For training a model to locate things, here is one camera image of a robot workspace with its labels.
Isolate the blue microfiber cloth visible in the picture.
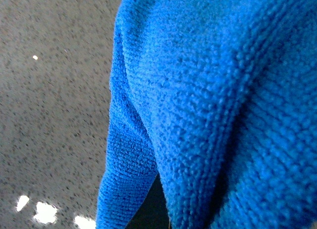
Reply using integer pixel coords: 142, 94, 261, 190
96, 0, 317, 229

